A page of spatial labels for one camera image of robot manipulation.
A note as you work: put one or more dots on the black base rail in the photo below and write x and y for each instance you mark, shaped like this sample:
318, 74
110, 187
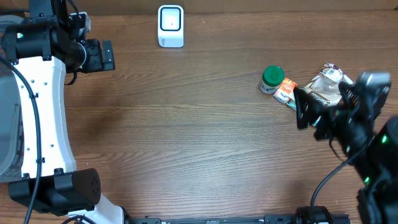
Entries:
266, 219

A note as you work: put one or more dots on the grey plastic mesh basket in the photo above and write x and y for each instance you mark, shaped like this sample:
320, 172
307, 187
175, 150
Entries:
12, 152

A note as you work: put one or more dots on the orange small packet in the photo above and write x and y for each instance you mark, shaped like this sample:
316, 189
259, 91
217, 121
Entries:
285, 92

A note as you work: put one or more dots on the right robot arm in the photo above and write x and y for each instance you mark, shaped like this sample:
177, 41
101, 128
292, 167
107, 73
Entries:
373, 155

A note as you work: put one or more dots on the beige brown snack bag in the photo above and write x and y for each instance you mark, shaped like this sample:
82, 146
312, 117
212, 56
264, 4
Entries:
324, 87

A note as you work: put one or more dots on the white barcode scanner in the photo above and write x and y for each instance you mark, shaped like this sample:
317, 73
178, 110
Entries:
170, 26

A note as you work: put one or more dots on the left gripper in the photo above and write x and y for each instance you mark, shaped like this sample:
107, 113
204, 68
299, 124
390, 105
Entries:
99, 63

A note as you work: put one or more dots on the mint green wipes pack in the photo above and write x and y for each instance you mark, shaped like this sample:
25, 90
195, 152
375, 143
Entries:
292, 104

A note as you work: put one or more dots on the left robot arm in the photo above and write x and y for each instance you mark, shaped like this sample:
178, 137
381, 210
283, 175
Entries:
40, 51

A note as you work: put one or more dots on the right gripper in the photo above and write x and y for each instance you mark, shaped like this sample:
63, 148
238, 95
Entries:
333, 123

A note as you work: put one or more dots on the green lid jar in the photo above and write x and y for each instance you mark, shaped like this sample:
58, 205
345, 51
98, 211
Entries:
271, 79

